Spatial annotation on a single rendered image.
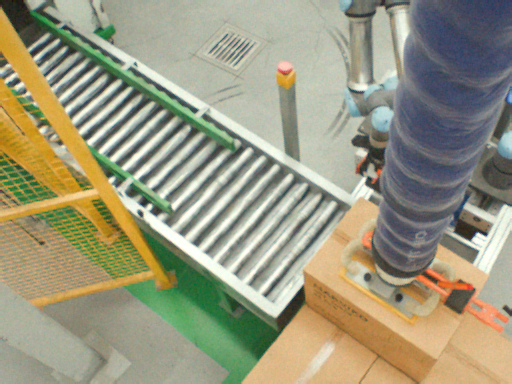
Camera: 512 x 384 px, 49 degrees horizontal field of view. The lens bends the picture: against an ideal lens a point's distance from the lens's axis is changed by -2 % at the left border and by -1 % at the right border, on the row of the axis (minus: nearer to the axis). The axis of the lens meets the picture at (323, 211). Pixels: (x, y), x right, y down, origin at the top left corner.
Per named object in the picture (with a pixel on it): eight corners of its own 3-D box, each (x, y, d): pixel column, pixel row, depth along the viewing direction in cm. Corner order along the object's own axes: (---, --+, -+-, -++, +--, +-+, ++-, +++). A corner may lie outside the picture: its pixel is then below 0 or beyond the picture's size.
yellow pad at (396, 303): (337, 276, 215) (337, 271, 211) (352, 256, 219) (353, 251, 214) (413, 327, 206) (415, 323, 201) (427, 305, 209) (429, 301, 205)
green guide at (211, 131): (34, 23, 334) (28, 11, 326) (48, 13, 338) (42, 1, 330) (233, 152, 289) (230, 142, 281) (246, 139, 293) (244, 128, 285)
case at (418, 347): (305, 303, 252) (302, 269, 216) (355, 237, 267) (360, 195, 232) (420, 382, 235) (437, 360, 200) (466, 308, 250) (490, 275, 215)
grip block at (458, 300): (440, 303, 199) (444, 298, 194) (454, 282, 203) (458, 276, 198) (461, 316, 197) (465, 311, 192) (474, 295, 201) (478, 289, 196)
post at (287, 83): (287, 186, 344) (275, 73, 256) (294, 178, 347) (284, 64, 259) (296, 191, 342) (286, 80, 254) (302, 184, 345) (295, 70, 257)
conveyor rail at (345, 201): (55, 33, 351) (43, 10, 334) (61, 28, 353) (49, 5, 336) (354, 227, 285) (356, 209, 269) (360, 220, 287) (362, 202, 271)
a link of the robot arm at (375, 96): (391, 94, 207) (398, 118, 202) (361, 98, 207) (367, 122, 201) (393, 80, 201) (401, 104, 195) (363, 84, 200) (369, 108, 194)
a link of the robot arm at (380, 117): (392, 102, 194) (397, 121, 189) (388, 122, 203) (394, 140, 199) (369, 105, 193) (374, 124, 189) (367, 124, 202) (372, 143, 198)
